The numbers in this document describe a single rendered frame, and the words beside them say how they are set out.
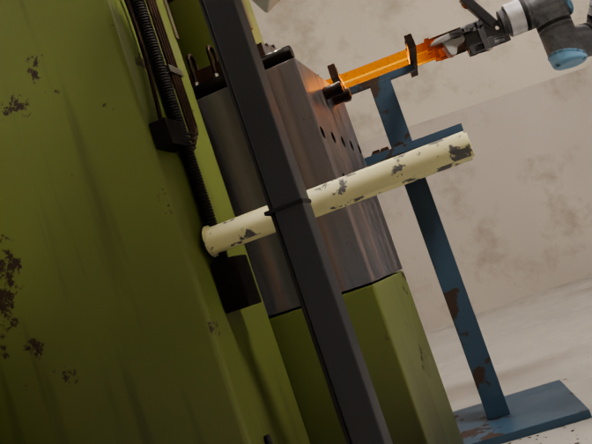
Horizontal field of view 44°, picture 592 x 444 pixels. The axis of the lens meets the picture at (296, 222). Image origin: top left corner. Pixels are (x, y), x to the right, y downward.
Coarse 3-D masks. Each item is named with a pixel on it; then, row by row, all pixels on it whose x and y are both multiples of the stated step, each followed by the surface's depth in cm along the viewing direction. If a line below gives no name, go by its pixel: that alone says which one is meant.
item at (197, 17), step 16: (176, 0) 186; (192, 0) 185; (176, 16) 186; (192, 16) 185; (192, 32) 185; (208, 32) 184; (256, 32) 203; (192, 48) 185; (192, 64) 185; (208, 64) 184
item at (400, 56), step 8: (448, 32) 199; (424, 40) 199; (432, 40) 200; (424, 48) 200; (432, 48) 199; (392, 56) 202; (400, 56) 201; (368, 64) 203; (376, 64) 202; (384, 64) 202; (392, 64) 204; (352, 72) 203; (360, 72) 203; (368, 72) 203; (328, 80) 204; (344, 80) 204
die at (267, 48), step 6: (258, 48) 143; (264, 48) 144; (270, 48) 149; (276, 48) 153; (264, 54) 143; (210, 66) 146; (216, 66) 146; (198, 72) 147; (204, 72) 146; (210, 72) 146; (222, 72) 145; (192, 78) 147; (198, 78) 147; (204, 78) 146; (210, 78) 146; (192, 84) 147
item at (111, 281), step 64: (0, 0) 122; (64, 0) 119; (0, 64) 122; (64, 64) 119; (128, 64) 116; (0, 128) 122; (64, 128) 119; (128, 128) 115; (0, 192) 122; (64, 192) 119; (128, 192) 115; (192, 192) 122; (0, 256) 122; (64, 256) 119; (128, 256) 115; (192, 256) 114; (0, 320) 122; (64, 320) 119; (128, 320) 115; (192, 320) 112; (256, 320) 129; (0, 384) 122; (64, 384) 119; (128, 384) 115; (192, 384) 112; (256, 384) 120
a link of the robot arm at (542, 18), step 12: (528, 0) 193; (540, 0) 192; (552, 0) 192; (564, 0) 191; (528, 12) 193; (540, 12) 193; (552, 12) 191; (564, 12) 192; (528, 24) 194; (540, 24) 194
